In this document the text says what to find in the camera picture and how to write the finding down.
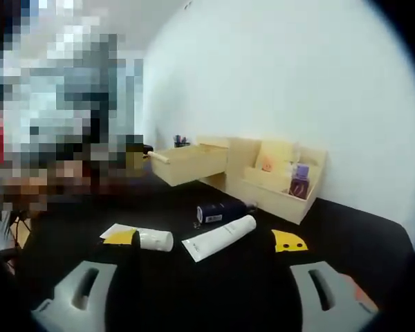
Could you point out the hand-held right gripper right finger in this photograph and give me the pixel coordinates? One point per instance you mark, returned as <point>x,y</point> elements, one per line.
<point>292,238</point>

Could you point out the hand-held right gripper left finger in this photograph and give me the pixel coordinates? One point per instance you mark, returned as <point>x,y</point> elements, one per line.
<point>60,304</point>

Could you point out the beige wooden drawer organizer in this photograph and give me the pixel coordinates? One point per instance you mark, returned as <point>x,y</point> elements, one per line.
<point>273,204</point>

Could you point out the purple clear cosmetic bottle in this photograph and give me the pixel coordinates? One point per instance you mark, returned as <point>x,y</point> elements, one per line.
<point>299,183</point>

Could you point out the navy blue cosmetic bottle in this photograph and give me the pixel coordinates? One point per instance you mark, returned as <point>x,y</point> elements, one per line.
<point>228,209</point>

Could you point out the white cosmetic bottle slim cap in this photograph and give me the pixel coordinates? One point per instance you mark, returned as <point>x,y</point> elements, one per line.
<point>214,242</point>

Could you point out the yellow patterned cotton pad packet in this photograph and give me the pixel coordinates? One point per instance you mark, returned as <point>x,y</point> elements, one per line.
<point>273,155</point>

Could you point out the white cosmetic bottle wide cap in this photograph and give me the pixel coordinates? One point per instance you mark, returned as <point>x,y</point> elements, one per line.
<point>155,240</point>

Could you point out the beige wooden drawer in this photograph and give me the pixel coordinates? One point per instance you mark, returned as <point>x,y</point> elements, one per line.
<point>186,169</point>

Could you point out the person's right hand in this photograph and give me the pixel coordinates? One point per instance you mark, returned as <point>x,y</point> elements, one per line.
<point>361,294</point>

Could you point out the black table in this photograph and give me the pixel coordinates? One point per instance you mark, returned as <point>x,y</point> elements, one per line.
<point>228,294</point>

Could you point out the grey worn chest device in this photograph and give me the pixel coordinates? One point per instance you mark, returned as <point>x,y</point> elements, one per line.
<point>0,231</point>

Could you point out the black mesh pen holder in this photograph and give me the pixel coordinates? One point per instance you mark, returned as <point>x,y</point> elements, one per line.
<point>181,144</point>

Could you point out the bunch of coloured pens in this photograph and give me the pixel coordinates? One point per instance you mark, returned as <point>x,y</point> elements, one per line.
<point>181,138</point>

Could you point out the dark furniture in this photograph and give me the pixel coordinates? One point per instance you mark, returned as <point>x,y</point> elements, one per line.
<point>149,149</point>

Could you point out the small dark ceiling fixture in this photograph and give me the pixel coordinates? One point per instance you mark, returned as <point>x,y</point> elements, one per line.
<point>188,4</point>

